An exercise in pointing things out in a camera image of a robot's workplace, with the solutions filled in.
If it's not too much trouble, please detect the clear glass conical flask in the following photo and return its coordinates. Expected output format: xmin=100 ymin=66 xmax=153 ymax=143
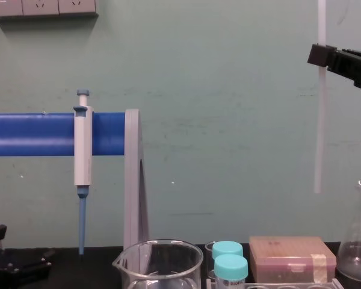
xmin=336 ymin=179 xmax=361 ymax=284

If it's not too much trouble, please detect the beige tape strip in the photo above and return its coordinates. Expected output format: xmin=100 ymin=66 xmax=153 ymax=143
xmin=310 ymin=253 xmax=329 ymax=284

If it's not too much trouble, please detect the white stirring rod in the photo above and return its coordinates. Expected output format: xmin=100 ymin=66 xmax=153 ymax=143
xmin=313 ymin=0 xmax=329 ymax=194

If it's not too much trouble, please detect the pink pipette tip box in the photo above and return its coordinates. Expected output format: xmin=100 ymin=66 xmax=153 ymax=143
xmin=248 ymin=235 xmax=338 ymax=284

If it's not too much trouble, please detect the teal capped sample tube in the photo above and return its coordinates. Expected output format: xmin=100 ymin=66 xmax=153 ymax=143
xmin=214 ymin=253 xmax=249 ymax=289
xmin=212 ymin=240 xmax=244 ymax=260

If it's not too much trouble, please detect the blue pipette stand bar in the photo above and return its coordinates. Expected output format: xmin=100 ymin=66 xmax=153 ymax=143
xmin=0 ymin=112 xmax=129 ymax=157

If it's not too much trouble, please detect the clear plastic tube rack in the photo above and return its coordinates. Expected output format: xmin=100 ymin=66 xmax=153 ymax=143
xmin=206 ymin=278 xmax=344 ymax=289

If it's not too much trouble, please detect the large clear glass beaker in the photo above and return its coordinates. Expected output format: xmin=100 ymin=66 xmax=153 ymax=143
xmin=112 ymin=239 xmax=205 ymax=289

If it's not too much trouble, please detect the grey wall socket panel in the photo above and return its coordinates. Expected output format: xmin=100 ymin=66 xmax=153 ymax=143
xmin=0 ymin=0 xmax=99 ymax=20

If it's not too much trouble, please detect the white and blue pipette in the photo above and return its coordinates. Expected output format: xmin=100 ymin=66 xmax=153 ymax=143
xmin=73 ymin=89 xmax=94 ymax=255

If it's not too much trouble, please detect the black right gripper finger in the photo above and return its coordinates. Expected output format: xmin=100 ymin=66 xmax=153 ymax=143
xmin=307 ymin=43 xmax=361 ymax=92
xmin=327 ymin=45 xmax=361 ymax=56

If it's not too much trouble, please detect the small clear glass beaker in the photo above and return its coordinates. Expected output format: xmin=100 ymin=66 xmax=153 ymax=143
xmin=205 ymin=240 xmax=221 ymax=279

